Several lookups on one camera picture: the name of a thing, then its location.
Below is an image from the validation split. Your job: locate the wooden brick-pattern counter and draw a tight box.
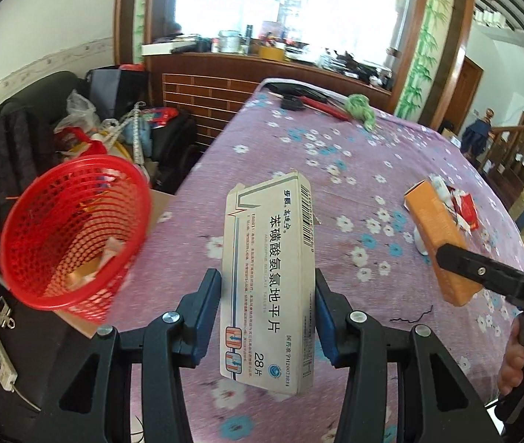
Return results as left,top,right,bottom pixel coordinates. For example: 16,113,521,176
142,44,394,141

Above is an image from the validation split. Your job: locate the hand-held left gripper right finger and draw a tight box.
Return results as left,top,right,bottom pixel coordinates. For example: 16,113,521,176
315,268,498,443

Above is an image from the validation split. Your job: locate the red plastic bag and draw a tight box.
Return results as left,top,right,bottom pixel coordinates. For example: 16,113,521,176
56,129,106,155

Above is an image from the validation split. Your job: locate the wooden stair railing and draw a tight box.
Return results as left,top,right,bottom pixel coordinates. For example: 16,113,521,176
483,108,524,195

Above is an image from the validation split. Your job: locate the red printed bag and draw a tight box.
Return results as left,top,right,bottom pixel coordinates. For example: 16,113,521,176
144,106,179,127

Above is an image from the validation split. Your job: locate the black flat case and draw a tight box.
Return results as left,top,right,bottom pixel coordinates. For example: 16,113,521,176
266,80,332,102

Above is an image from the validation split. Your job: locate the black thread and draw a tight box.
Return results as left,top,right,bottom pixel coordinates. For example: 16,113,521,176
391,305,434,326

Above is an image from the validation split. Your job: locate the clear plastic bag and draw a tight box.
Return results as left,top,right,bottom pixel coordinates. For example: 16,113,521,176
54,90,101,134

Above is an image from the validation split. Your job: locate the red plastic basket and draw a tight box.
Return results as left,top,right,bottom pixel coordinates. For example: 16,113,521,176
0,156,152,324

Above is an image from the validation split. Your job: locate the dark jacket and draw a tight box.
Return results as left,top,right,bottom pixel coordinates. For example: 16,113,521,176
462,117,496,153

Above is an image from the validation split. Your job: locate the orange plastic tub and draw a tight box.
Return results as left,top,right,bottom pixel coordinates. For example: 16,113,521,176
404,179,483,306

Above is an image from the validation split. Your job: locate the bamboo wall painting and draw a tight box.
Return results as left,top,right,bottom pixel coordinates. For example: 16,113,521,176
400,0,452,125

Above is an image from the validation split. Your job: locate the red wrapper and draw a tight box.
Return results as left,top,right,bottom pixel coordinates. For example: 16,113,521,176
446,189,479,231

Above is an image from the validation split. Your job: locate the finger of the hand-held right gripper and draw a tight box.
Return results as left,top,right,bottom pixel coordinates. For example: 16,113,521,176
435,242,521,303

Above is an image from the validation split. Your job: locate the black sofa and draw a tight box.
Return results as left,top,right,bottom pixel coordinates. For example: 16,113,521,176
0,71,92,185

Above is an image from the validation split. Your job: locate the purple floral tablecloth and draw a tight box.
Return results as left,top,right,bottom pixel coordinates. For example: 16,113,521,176
105,78,524,443

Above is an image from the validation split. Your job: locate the green cloth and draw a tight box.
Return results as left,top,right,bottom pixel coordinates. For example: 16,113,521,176
345,93,378,131

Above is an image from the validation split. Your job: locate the white power strip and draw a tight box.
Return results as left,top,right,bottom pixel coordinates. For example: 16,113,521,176
0,327,18,391

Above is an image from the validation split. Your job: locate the black paper bag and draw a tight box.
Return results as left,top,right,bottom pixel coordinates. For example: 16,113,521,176
85,67,145,123

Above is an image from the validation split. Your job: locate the wooden door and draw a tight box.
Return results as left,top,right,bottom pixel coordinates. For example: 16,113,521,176
449,53,484,132

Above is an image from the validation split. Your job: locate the black backpack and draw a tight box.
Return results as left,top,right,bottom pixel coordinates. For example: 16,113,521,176
0,102,59,204

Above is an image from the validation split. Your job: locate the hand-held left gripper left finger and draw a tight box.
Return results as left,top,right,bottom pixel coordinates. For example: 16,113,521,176
58,268,222,443

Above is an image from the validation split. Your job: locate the white medicine box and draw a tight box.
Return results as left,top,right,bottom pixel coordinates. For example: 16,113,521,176
219,172,322,398

